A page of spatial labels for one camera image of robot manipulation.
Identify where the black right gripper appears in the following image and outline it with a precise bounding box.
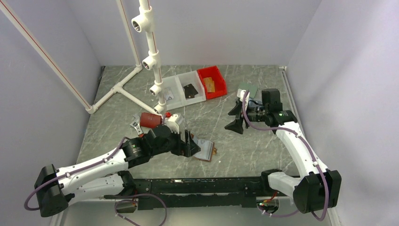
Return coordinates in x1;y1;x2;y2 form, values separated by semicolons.
225;102;269;134

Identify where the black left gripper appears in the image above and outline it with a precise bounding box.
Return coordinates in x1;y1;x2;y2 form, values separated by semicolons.
151;127;200;156

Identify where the brown leather card holder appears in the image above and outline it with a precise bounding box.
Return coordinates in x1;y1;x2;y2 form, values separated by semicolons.
193;139;217;162

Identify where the grey card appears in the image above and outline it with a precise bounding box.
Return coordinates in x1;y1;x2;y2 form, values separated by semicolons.
184;89;198;99

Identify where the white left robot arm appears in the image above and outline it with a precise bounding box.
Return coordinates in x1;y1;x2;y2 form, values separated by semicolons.
24;125;200;218

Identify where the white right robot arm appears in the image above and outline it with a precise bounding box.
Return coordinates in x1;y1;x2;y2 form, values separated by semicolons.
224;89;342;221

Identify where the blue card holder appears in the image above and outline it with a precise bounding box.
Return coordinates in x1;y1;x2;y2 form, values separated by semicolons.
248;98;263;108

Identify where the green card holder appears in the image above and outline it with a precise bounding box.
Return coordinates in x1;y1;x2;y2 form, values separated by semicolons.
237;82;258;98

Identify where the orange card in bin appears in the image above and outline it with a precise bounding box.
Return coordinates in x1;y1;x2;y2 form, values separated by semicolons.
203;77;215;93

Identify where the dark red card holder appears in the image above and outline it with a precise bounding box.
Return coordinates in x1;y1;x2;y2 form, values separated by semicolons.
140;112;162;129

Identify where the black card in bin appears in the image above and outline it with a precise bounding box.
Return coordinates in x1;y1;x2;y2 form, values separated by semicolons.
183;84;198;96

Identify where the id card in bin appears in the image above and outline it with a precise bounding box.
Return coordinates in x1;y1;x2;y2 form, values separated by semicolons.
164;87;174;101

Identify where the red plastic bin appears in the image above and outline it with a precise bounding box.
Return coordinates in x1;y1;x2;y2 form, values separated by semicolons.
197;65;227;100

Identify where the clear middle plastic bin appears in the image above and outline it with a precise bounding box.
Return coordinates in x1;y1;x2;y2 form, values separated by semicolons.
176;71;206;106

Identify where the clear plastic bin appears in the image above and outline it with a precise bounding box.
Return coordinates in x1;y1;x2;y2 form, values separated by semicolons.
176;71;206;106
149;75;184;114

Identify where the clear left plastic bin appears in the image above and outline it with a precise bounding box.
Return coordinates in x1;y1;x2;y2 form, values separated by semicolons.
149;75;184;114

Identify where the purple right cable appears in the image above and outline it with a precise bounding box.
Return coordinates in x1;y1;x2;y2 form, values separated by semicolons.
241;89;330;222

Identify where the purple cable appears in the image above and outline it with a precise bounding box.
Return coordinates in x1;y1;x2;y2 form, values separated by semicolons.
241;89;330;222
24;137;168;226

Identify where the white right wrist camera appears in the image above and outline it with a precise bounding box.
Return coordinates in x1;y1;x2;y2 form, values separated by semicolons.
237;89;250;102

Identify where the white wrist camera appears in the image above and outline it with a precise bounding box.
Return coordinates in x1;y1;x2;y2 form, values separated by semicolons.
164;113;184;134
237;89;250;102

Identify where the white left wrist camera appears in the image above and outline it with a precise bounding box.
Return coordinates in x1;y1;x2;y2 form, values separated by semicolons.
164;113;184;134

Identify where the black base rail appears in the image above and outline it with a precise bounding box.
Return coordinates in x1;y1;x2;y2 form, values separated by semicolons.
103;177;289;210

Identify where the adjustable wrench red handle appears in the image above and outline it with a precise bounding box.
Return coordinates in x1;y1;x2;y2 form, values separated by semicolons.
130;114;144;137

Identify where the white pvc pipe frame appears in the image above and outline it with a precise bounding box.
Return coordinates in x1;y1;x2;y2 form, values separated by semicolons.
0;0;164;115

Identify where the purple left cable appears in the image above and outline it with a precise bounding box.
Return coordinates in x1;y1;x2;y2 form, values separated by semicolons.
24;137;168;226

